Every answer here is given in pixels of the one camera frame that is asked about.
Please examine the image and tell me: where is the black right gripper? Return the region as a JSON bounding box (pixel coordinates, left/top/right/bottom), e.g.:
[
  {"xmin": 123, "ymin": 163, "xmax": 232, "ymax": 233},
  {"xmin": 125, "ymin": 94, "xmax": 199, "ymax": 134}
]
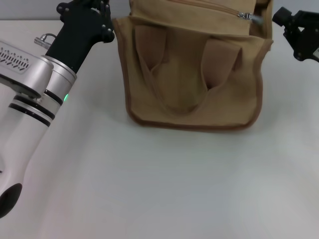
[{"xmin": 272, "ymin": 6, "xmax": 319, "ymax": 62}]

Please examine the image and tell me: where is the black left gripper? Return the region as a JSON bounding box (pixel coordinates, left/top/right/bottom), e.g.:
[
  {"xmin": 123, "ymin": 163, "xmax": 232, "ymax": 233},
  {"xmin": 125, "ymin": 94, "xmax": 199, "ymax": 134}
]
[{"xmin": 46, "ymin": 0, "xmax": 115, "ymax": 74}]

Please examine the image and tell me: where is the silver zipper pull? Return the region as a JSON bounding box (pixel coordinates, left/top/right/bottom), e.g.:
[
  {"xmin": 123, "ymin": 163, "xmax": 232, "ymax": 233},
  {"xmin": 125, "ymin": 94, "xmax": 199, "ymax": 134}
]
[{"xmin": 238, "ymin": 11, "xmax": 264, "ymax": 25}]

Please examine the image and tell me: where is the khaki canvas food bag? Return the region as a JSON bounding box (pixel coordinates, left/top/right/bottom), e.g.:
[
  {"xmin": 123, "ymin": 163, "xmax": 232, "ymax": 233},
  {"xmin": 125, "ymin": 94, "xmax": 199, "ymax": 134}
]
[{"xmin": 112, "ymin": 0, "xmax": 275, "ymax": 131}]

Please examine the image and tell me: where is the silver cable connector plug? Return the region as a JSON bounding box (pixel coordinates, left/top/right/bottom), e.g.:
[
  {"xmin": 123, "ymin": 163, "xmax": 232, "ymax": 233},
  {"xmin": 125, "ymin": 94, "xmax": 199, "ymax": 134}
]
[{"xmin": 34, "ymin": 33, "xmax": 58, "ymax": 47}]

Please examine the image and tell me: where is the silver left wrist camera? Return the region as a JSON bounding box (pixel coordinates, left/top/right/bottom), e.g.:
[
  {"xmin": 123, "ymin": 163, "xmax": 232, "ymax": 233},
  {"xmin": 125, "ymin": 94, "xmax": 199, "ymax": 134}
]
[{"xmin": 0, "ymin": 39, "xmax": 54, "ymax": 100}]

